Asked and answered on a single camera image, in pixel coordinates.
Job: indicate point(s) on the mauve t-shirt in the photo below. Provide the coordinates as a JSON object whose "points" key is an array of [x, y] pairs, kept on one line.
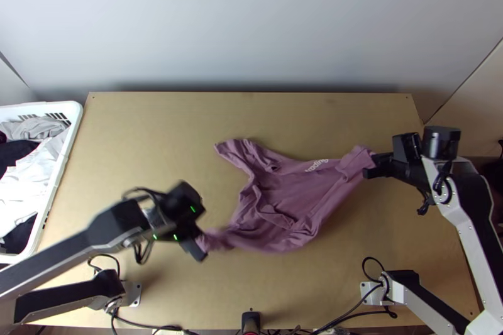
{"points": [[283, 209]]}

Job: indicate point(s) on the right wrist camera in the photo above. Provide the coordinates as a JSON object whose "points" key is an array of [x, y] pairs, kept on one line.
{"points": [[408, 146]]}

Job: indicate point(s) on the heap of clothes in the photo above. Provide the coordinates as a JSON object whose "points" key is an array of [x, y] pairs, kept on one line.
{"points": [[23, 166]]}

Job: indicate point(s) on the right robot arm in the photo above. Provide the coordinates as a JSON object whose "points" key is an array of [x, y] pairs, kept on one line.
{"points": [[467, 193]]}

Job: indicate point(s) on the white laundry basket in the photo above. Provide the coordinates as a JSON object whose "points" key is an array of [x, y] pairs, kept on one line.
{"points": [[59, 178]]}

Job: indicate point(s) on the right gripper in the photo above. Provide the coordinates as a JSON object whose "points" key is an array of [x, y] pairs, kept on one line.
{"points": [[410, 174]]}

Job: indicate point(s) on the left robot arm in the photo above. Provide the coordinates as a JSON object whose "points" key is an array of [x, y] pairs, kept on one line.
{"points": [[59, 250]]}

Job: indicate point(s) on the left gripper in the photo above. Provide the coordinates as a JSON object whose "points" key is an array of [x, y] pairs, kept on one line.
{"points": [[190, 238]]}

